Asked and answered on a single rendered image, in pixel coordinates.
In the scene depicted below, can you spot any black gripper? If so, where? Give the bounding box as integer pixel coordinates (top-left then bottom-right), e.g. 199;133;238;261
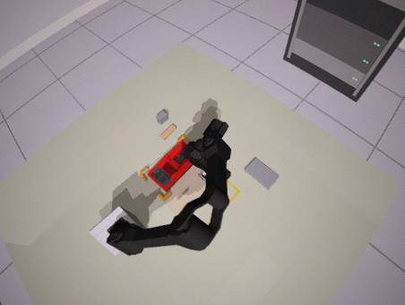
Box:
181;141;231;180

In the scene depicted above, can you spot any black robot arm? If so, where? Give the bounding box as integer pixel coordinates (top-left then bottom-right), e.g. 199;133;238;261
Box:
106;118;231;257

